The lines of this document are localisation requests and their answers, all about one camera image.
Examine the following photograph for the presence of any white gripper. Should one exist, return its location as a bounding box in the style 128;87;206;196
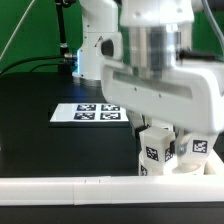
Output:
101;60;224;156

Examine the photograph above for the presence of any white round stool seat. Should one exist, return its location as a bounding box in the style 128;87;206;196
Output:
138;156;204;176

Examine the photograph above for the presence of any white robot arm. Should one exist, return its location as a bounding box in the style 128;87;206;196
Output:
78;0;224;150

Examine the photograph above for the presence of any white L-shaped fence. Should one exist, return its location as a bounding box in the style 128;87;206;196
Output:
0;153;224;206

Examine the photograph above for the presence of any white marker sheet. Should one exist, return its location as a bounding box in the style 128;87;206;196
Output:
50;103;128;123

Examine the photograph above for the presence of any black vertical pole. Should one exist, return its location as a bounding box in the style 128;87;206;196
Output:
54;0;71;75

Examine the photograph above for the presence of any thin grey rod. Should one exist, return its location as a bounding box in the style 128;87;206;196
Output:
0;0;36;62

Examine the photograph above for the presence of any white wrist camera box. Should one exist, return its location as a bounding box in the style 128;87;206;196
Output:
100;32;123;61

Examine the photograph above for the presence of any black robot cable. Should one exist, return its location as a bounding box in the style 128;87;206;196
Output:
0;52;78;77

